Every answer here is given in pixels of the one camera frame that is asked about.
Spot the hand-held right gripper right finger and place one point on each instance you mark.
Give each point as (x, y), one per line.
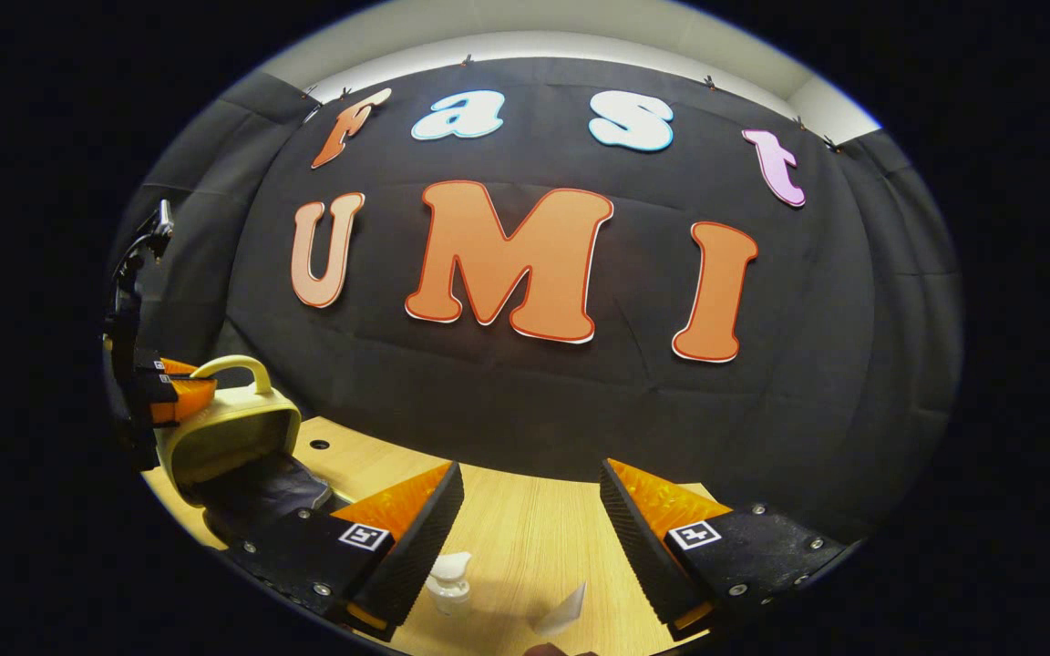
(639, 547)

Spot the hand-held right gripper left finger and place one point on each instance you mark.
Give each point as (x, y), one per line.
(425, 547)

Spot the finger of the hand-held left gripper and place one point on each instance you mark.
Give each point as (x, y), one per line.
(183, 398)
(179, 367)

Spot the white pump bottle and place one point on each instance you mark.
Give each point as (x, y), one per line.
(448, 588)

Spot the pale yellow suitcase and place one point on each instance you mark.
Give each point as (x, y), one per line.
(224, 428)

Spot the white squeeze tube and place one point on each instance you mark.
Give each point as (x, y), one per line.
(563, 612)

